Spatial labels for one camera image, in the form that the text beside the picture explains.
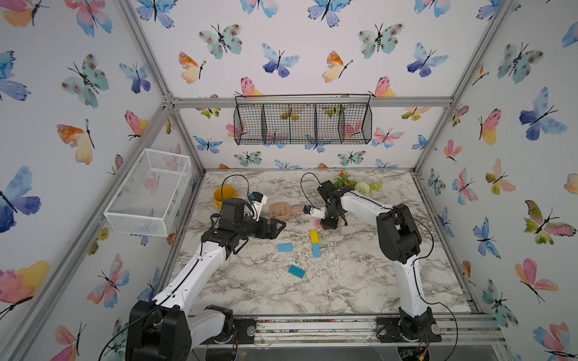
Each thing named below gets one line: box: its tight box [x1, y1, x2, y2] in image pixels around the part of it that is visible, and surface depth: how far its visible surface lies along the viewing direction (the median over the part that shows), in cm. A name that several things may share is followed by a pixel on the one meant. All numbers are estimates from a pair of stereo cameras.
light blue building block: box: [277, 242, 293, 252], surface depth 95 cm
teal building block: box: [287, 264, 307, 280], surface depth 89 cm
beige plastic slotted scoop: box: [269, 201, 304, 221], surface depth 105 cm
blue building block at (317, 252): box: [311, 243, 322, 258], surface depth 95 cm
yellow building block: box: [310, 230, 320, 244], surface depth 98 cm
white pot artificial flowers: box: [332, 170, 384, 199], surface depth 95 cm
